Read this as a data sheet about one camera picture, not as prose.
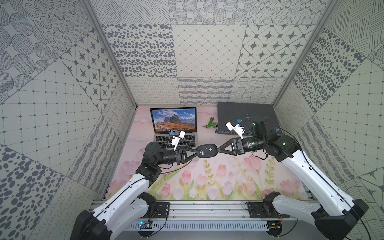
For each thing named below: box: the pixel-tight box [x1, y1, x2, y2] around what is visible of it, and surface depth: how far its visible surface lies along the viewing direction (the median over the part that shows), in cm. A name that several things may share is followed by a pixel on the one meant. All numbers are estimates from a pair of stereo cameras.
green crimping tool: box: [202, 116, 219, 128], surface depth 109 cm
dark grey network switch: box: [217, 102, 283, 136], surface depth 119 cm
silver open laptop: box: [150, 107, 199, 152], surface depth 100 cm
